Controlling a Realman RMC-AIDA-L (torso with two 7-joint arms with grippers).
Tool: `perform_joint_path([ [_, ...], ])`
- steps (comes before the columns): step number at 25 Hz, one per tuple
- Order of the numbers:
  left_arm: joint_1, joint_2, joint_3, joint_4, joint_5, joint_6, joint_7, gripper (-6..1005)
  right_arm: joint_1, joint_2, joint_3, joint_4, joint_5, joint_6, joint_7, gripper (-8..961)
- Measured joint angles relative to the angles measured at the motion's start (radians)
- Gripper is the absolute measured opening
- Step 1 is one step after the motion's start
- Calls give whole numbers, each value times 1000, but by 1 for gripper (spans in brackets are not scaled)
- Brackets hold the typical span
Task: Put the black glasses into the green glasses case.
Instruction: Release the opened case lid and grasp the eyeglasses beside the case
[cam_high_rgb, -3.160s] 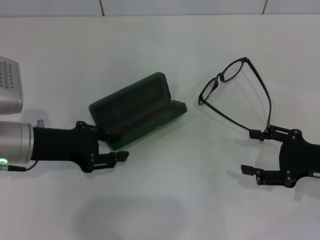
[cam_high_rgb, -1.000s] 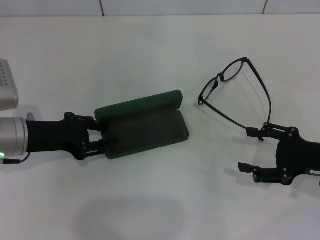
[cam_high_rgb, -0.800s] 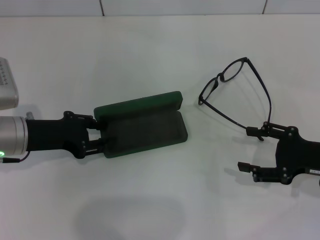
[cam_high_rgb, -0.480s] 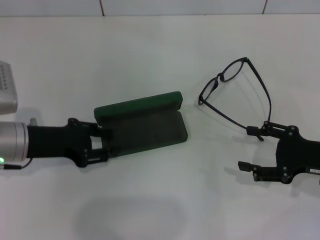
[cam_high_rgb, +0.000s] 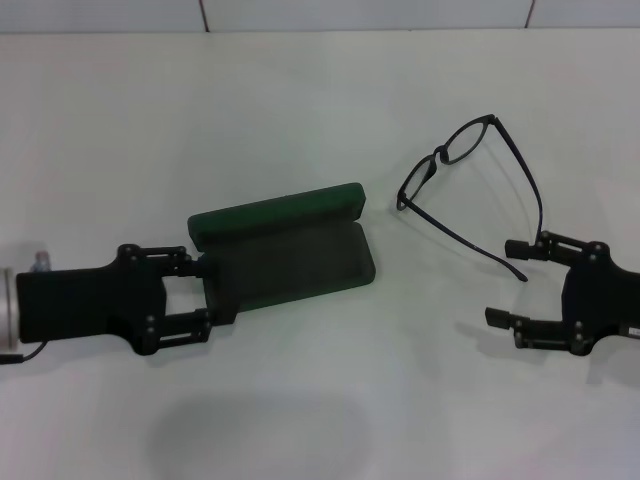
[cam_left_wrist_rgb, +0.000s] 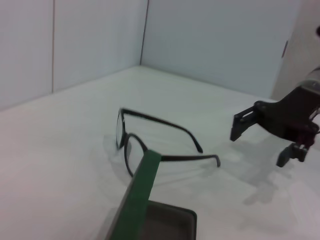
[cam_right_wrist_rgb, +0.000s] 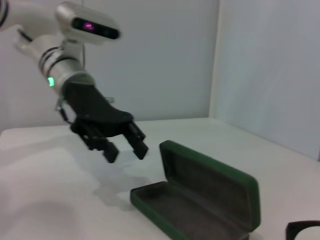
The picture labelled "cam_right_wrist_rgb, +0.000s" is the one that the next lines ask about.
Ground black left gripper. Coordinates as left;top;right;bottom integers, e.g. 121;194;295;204
62;81;149;164

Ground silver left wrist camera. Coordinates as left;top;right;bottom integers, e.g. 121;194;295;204
55;1;122;46

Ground green glasses case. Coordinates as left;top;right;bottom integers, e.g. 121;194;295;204
129;139;261;240

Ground black glasses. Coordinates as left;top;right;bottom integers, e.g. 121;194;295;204
286;219;320;240

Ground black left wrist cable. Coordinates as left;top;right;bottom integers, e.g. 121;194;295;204
54;98;76;125

